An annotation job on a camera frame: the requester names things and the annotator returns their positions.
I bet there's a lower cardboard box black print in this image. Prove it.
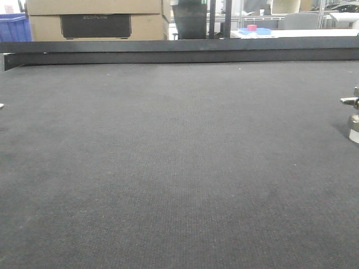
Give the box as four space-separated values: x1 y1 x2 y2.
29 14 169 41

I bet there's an upper cardboard box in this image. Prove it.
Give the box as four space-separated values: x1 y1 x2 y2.
26 0 171 21

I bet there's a red block on tray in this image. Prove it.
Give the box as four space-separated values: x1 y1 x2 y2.
247 24 257 31

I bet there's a blue tray on table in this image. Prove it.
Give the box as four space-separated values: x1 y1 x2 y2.
238 27 272 35

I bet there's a white background table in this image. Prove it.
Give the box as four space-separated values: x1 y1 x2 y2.
231 29 358 39

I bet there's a grey office chair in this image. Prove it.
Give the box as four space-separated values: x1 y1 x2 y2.
283 12 319 30

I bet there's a blue plastic crate background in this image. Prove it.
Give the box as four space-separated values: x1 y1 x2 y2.
1 13 33 42

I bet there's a black vertical post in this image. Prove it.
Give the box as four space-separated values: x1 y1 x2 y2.
223 0 232 38

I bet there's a black conveyor side rail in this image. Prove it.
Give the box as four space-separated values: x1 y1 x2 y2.
1 36 358 70

